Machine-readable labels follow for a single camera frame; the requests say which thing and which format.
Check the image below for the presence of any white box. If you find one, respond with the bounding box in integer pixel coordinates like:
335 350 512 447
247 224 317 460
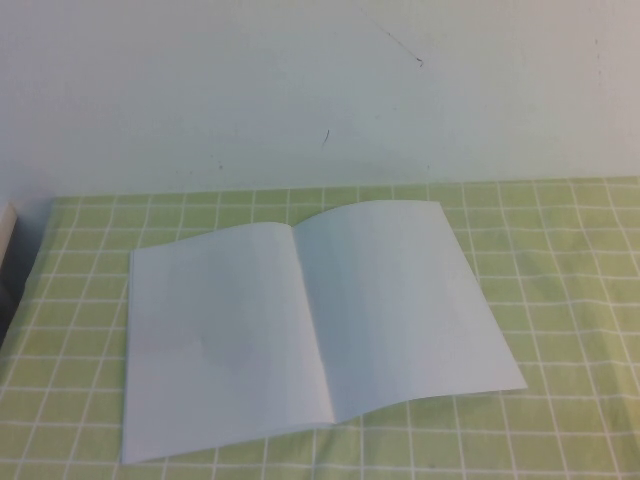
0 200 20 264

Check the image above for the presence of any green checkered tablecloth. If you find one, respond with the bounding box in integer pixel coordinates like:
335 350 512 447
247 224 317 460
0 177 640 480

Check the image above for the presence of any white product booklet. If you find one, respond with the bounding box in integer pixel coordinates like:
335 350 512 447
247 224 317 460
121 199 529 465

